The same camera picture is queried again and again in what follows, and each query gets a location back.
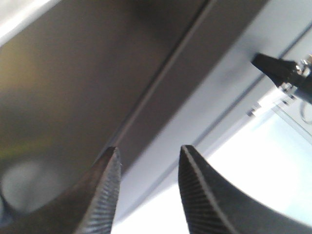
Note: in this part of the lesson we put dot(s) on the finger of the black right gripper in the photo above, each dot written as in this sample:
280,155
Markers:
278,70

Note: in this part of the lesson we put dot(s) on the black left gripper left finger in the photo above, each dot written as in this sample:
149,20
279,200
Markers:
88,207

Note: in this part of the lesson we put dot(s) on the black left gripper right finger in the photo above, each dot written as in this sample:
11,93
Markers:
212,205

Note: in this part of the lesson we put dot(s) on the fridge door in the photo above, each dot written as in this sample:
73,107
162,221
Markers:
69,80

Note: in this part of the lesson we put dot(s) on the dark grey fridge body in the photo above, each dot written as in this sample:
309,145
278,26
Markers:
207,87

